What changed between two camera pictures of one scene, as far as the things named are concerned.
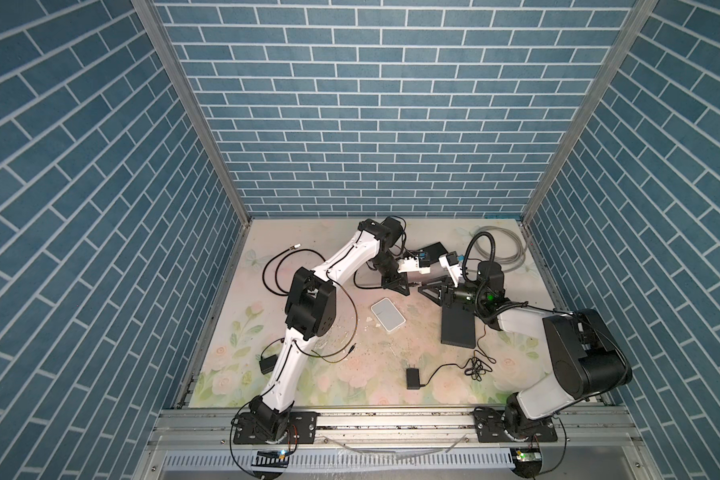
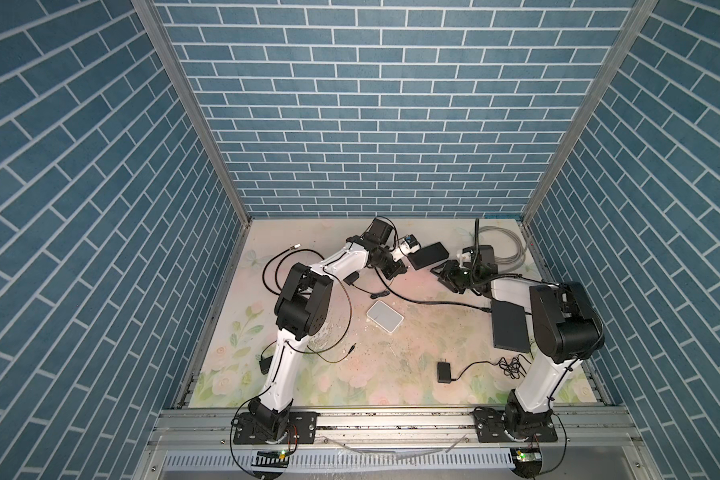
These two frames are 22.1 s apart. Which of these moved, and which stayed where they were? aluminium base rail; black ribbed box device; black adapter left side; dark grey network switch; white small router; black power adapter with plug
Moved: black power adapter with plug; dark grey network switch
Stayed: aluminium base rail; black adapter left side; white small router; black ribbed box device
